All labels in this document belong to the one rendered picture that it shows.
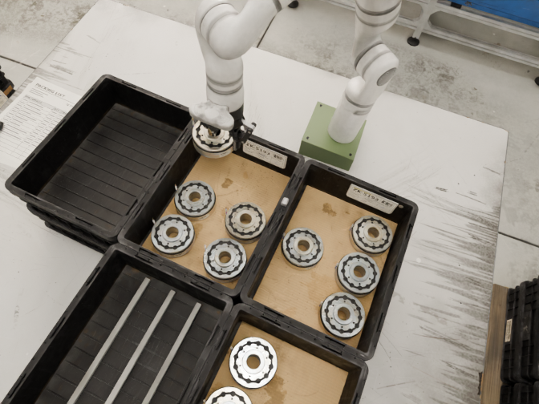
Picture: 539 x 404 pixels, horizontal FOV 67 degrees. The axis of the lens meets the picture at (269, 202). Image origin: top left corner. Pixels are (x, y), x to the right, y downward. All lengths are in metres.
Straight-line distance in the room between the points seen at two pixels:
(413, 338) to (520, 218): 1.38
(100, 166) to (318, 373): 0.76
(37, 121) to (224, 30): 0.94
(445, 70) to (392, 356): 2.07
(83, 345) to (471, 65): 2.65
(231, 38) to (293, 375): 0.69
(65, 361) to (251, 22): 0.77
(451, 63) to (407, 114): 1.44
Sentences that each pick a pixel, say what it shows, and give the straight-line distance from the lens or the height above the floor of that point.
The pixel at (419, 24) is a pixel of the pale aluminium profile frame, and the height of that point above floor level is 0.14.
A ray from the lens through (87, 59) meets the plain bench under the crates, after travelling 1.63.
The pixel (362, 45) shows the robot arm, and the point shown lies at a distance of 1.06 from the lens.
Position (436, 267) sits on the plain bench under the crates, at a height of 0.70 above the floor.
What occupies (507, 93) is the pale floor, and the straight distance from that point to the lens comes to 2.94.
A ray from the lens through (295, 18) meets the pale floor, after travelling 2.89.
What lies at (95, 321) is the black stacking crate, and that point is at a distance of 1.01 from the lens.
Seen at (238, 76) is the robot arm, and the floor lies 1.23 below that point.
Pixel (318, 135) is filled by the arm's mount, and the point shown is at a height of 0.77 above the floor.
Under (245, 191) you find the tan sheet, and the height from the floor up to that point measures 0.83.
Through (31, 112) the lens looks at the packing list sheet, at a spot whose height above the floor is 0.70.
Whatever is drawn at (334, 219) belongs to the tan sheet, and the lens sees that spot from 1.07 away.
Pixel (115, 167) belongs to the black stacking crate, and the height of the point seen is 0.83.
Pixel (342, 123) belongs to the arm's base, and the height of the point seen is 0.85.
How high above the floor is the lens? 1.78
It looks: 63 degrees down
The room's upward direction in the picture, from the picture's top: 10 degrees clockwise
